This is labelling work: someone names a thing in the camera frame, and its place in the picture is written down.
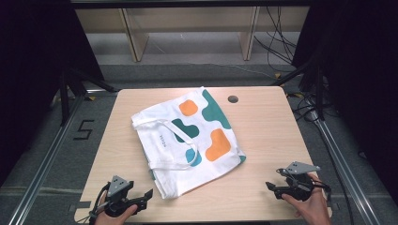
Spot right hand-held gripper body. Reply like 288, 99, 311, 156
275, 160, 322, 202

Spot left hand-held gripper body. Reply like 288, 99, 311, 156
104, 175, 148, 218

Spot white tote bag colourful patches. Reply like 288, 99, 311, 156
130, 86, 247, 200

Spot person's right hand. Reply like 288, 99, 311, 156
281, 172, 332, 225

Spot person's left hand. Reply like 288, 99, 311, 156
93, 202, 139, 225

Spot black tape strip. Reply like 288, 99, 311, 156
68, 201, 92, 213

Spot black metal stand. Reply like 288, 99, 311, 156
58, 66, 119, 127
270, 54, 327, 122

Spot black curtain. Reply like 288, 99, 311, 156
290, 0, 398, 198
0, 0, 106, 186

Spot light wooden shelf unit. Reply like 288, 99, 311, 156
74, 6, 311, 63

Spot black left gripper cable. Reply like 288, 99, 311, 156
88, 182, 111, 225

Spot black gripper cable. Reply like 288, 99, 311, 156
312, 182, 333, 210
88, 182, 111, 225

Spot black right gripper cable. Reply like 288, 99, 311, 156
312, 182, 333, 210

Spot aluminium floor rail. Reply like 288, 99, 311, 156
8, 89, 104, 225
308, 110, 381, 225

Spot tangle of black cables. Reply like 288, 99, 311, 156
285, 91, 344, 124

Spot bundle of black floor cables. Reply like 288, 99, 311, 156
253, 6, 299, 73

